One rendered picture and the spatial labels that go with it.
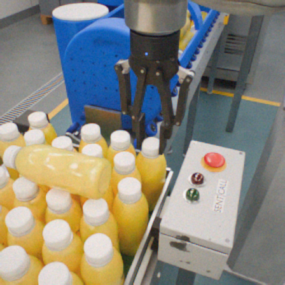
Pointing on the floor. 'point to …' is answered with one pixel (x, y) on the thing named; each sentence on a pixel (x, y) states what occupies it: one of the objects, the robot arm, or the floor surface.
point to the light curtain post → (243, 70)
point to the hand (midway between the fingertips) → (151, 134)
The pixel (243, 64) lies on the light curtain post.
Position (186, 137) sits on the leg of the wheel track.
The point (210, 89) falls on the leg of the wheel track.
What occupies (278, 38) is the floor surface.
